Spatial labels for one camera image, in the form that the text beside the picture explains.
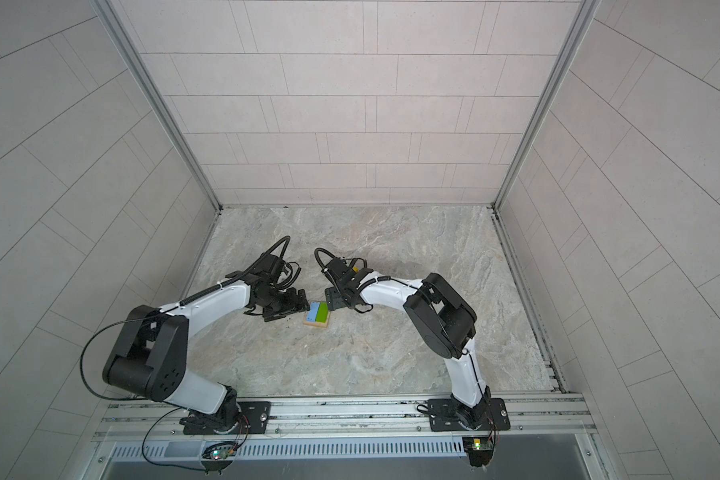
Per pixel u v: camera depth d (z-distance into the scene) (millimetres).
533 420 710
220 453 642
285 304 783
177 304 484
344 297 683
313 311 863
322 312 867
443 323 481
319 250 771
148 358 428
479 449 680
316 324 862
